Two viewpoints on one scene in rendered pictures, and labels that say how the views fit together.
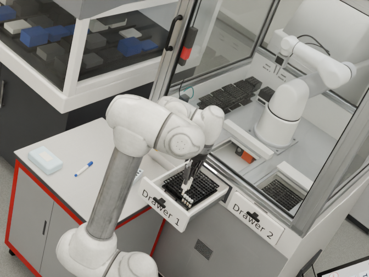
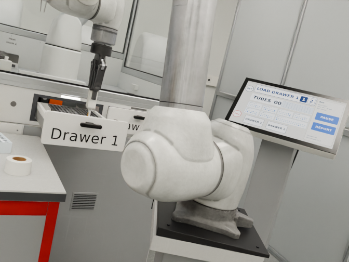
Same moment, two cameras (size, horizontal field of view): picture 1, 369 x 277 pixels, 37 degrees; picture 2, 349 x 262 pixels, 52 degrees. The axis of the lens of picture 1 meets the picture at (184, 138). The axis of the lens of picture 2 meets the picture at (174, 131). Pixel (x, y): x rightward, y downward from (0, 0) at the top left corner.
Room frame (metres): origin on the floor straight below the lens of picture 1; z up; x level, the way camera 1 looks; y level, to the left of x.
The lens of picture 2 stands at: (0.94, 0.87, 1.15)
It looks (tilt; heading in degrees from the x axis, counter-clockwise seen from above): 9 degrees down; 302
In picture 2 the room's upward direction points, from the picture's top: 13 degrees clockwise
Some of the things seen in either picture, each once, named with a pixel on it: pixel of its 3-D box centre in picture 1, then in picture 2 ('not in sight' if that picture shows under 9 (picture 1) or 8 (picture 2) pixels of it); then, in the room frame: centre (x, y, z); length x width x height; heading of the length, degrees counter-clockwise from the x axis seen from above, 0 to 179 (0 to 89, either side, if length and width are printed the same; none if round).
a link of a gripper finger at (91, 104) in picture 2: (185, 183); (92, 99); (1.91, -0.08, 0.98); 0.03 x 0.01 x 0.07; 61
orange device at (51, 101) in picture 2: not in sight; (51, 100); (2.46, -0.34, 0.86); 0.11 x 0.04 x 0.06; 61
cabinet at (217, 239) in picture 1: (235, 210); (44, 177); (2.52, -0.44, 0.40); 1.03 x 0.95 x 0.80; 61
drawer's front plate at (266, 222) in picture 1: (255, 217); (136, 122); (1.97, -0.44, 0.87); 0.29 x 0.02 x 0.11; 61
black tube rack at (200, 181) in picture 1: (190, 188); (74, 120); (2.01, -0.11, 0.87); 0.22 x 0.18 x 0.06; 151
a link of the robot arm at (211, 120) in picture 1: (207, 122); (106, 4); (1.92, -0.07, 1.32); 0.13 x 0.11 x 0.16; 82
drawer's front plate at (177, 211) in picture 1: (163, 204); (86, 132); (1.84, -0.01, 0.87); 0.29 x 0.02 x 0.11; 61
